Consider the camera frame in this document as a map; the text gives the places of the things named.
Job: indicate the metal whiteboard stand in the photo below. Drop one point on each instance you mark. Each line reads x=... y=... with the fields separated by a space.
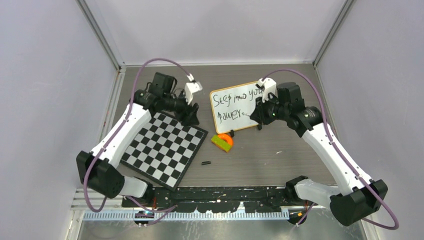
x=233 y=132

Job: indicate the white toothed cable rail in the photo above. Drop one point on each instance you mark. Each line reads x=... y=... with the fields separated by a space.
x=127 y=215

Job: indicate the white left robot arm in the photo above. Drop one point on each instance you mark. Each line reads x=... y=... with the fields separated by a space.
x=97 y=168

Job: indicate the yellow framed whiteboard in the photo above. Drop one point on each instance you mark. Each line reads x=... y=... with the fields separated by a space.
x=228 y=104

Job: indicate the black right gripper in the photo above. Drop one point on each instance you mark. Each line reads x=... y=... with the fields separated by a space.
x=259 y=114

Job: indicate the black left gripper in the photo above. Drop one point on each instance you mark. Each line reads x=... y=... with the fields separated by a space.
x=191 y=118

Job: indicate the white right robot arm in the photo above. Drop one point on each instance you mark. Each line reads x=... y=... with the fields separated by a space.
x=355 y=195

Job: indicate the green orange toy block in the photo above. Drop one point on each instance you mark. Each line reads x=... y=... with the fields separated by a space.
x=223 y=141

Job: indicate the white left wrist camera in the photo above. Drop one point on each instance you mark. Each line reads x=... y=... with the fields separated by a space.
x=192 y=88

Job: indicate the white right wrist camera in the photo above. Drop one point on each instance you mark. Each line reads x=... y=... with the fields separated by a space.
x=267 y=86

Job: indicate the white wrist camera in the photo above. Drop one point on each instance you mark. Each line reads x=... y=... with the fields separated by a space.
x=267 y=86
x=192 y=88

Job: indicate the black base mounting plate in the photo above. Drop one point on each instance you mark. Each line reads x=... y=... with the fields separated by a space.
x=254 y=199

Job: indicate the black white chessboard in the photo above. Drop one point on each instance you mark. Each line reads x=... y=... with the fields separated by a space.
x=163 y=150

